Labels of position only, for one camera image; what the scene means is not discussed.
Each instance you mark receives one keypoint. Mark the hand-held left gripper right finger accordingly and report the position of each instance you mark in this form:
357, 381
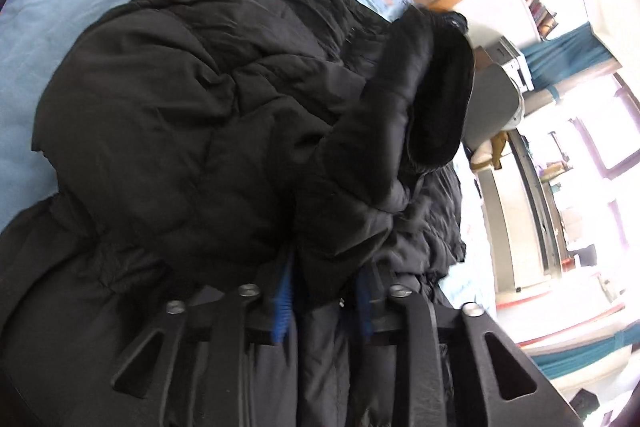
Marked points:
364, 309

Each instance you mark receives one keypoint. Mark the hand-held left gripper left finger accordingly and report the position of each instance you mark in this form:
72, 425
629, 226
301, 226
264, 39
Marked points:
280, 304

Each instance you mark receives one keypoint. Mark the black puffer jacket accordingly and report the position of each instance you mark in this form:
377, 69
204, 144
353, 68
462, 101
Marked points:
175, 107

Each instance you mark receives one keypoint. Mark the grey desk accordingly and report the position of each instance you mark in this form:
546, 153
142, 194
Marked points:
537, 207

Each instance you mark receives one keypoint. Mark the mustard garment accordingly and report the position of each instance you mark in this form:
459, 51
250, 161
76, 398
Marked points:
499, 149

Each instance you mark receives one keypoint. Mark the teal curtain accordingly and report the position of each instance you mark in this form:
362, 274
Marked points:
575, 357
560, 52

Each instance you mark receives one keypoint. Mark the grey chair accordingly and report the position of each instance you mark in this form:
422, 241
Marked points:
492, 107

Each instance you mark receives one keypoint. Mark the black bag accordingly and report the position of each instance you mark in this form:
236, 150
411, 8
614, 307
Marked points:
456, 21

